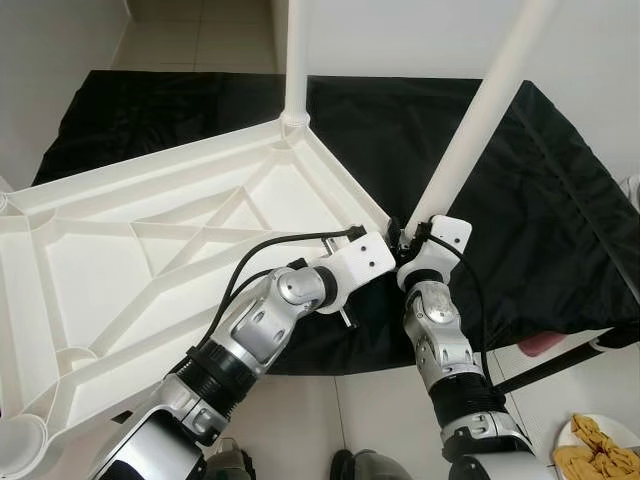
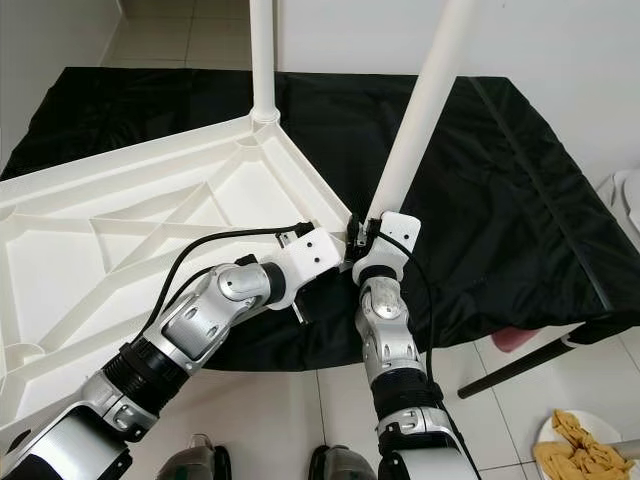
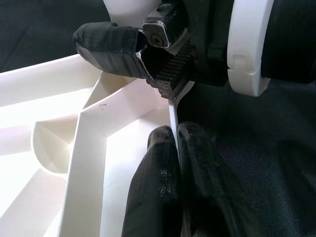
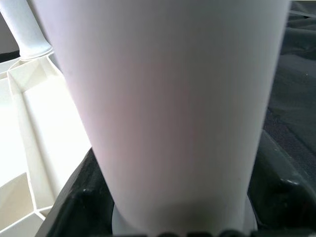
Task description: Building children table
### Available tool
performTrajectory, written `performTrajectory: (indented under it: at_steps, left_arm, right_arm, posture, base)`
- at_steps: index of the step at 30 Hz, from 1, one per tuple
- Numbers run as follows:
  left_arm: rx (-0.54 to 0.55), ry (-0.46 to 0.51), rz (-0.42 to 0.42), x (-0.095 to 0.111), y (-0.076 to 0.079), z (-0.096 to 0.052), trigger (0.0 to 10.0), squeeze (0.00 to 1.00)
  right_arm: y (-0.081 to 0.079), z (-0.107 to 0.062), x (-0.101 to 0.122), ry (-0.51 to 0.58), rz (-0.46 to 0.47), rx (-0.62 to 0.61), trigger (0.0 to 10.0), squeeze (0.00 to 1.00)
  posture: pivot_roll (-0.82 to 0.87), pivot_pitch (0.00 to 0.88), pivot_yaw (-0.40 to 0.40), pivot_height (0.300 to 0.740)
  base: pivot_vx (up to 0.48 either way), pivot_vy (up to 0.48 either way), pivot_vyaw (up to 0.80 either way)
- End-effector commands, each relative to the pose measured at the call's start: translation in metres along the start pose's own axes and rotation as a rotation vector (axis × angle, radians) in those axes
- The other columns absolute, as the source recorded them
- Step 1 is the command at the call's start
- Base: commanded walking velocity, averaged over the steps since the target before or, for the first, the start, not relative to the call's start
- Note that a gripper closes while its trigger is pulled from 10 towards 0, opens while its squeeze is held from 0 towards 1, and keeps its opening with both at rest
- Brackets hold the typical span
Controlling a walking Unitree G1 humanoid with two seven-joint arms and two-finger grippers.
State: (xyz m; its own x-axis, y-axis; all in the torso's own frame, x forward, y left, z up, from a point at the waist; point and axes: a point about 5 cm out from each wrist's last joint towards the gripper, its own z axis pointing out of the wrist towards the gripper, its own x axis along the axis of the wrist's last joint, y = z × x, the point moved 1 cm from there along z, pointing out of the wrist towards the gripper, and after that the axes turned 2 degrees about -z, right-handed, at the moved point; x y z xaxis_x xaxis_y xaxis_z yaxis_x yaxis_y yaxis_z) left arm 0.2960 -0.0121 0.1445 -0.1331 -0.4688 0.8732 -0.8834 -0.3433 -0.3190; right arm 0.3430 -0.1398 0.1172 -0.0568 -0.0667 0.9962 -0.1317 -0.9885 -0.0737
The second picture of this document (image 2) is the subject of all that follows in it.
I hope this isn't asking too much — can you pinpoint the white plastic table top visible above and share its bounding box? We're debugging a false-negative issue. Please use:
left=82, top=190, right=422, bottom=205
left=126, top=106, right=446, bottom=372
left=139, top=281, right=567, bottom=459
left=0, top=110, right=361, bottom=427

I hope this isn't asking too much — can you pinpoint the grey right robot foot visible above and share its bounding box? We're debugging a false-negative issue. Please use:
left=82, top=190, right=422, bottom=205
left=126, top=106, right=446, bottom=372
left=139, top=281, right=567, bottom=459
left=308, top=443, right=383, bottom=480

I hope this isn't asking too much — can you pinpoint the grey robot foot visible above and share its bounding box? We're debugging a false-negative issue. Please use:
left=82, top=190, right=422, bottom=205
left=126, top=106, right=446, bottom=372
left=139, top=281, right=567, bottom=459
left=159, top=432, right=233, bottom=480
left=308, top=443, right=383, bottom=480

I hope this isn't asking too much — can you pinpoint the black table cloth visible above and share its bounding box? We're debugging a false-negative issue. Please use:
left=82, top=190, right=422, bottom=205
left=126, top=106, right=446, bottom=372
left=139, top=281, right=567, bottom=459
left=0, top=65, right=640, bottom=373

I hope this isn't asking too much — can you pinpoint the grey left robot foot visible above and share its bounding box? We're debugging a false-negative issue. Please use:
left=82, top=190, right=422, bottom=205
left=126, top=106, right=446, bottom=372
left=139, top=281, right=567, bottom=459
left=159, top=432, right=233, bottom=480

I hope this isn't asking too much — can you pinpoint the black metal stand leg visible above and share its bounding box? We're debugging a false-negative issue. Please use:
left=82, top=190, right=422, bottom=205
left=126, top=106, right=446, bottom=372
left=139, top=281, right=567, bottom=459
left=458, top=335, right=583, bottom=400

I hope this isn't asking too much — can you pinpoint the white plastic chair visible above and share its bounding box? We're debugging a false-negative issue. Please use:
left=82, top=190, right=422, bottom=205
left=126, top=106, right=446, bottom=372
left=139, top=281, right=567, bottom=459
left=595, top=168, right=640, bottom=239

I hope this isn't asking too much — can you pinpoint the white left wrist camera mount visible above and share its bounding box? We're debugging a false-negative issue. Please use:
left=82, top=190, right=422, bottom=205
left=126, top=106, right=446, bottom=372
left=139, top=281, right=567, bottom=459
left=265, top=227, right=343, bottom=307

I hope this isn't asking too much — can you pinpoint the beige stick handle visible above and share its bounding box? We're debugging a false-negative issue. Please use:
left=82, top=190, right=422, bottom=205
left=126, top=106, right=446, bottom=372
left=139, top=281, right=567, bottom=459
left=609, top=437, right=640, bottom=458

